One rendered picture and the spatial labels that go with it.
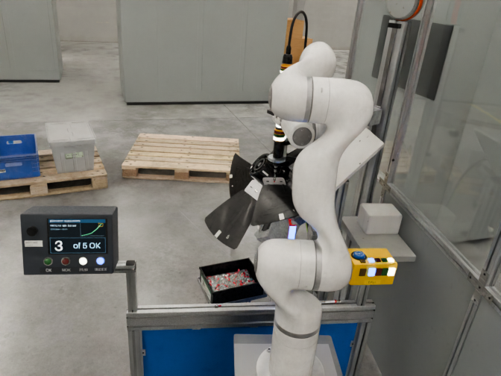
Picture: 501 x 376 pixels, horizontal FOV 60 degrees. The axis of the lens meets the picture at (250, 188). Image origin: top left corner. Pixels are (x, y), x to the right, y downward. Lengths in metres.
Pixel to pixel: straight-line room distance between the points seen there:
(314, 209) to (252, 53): 6.47
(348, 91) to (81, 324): 2.29
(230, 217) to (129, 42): 5.37
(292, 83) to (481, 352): 1.28
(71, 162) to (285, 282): 3.56
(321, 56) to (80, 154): 3.54
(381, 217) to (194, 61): 5.43
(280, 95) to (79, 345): 2.12
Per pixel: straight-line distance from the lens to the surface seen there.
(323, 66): 1.04
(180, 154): 4.79
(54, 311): 3.01
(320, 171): 0.95
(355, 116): 0.95
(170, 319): 1.60
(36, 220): 1.41
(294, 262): 1.01
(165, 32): 7.00
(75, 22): 13.61
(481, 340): 1.85
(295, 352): 1.17
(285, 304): 1.07
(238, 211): 1.82
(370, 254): 1.61
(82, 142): 4.30
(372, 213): 2.12
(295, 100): 0.93
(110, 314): 2.90
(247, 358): 1.33
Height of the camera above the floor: 1.91
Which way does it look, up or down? 26 degrees down
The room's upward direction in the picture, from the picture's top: 5 degrees clockwise
